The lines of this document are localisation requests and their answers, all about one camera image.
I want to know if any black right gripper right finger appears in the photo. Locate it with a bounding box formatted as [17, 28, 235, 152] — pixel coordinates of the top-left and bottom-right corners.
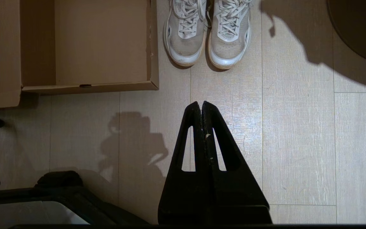
[201, 101, 273, 225]

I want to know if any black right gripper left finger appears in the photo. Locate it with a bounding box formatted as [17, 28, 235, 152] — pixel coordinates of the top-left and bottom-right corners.
[158, 101, 216, 225]

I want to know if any white lace-up sneaker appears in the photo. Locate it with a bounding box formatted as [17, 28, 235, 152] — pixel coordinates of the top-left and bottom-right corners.
[207, 0, 253, 70]

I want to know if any white sneaker with black logo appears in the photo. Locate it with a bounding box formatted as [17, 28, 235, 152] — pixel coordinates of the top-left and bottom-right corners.
[163, 0, 209, 67]

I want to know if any brown cardboard shoe box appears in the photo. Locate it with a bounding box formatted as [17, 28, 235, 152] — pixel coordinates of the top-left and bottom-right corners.
[0, 0, 159, 110]

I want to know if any grey and black robot base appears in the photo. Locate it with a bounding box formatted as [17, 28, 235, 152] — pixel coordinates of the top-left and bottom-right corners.
[0, 170, 149, 226]

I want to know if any dark round stand base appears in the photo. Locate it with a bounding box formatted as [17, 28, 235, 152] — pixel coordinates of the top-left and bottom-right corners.
[326, 0, 366, 66]

